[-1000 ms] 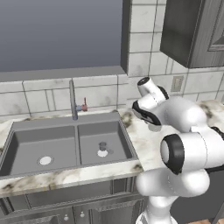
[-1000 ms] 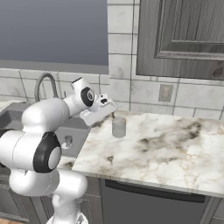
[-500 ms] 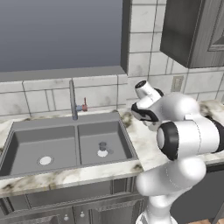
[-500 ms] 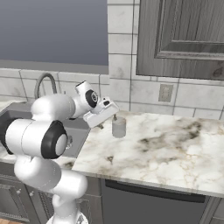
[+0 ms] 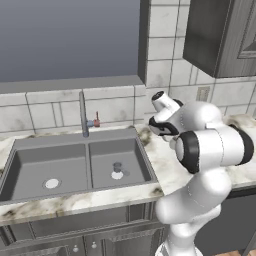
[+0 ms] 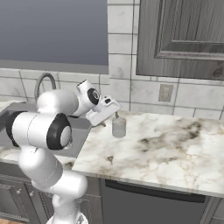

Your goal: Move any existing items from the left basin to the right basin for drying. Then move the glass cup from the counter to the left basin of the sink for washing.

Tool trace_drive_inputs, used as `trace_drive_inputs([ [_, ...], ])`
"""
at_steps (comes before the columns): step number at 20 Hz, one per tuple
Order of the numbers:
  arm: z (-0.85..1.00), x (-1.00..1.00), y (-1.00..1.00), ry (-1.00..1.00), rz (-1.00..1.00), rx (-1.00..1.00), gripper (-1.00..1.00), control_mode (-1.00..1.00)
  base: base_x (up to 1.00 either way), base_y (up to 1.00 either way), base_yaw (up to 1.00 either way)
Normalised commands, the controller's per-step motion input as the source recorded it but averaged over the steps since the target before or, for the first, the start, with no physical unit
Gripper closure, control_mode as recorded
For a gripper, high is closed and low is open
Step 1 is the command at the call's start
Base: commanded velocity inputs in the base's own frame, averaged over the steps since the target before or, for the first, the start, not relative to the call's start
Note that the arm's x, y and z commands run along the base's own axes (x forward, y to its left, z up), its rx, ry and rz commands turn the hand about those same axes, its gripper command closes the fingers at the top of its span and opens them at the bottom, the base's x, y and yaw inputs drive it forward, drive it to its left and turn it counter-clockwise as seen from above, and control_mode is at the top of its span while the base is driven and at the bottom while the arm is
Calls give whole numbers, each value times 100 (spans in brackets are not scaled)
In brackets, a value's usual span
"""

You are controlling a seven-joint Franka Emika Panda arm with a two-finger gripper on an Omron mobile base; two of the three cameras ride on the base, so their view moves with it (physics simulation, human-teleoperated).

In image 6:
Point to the glass cup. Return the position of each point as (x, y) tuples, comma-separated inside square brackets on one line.
[(119, 127)]

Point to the grey window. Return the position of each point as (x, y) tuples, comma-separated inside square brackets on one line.
[(54, 32)]

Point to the grey lower cupboard door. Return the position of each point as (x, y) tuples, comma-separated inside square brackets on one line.
[(11, 201), (39, 204)]

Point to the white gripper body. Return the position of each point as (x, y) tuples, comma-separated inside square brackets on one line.
[(100, 115)]

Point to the dark grey dishwasher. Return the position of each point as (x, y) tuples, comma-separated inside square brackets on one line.
[(151, 207)]

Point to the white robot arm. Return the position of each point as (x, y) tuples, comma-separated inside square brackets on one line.
[(40, 128)]

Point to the grey wooden upper cupboard door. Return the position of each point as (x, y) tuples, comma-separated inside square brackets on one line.
[(180, 38)]

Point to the grey steel sink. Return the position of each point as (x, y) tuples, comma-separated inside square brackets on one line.
[(78, 131)]

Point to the grey lower cupboard run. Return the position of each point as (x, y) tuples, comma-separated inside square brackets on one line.
[(217, 213)]

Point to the grey wall socket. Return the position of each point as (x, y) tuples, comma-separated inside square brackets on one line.
[(165, 92)]

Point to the grey curved tap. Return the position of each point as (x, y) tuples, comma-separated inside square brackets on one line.
[(43, 77)]

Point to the round silver cupboard knob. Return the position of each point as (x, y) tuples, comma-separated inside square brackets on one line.
[(31, 193), (18, 191)]

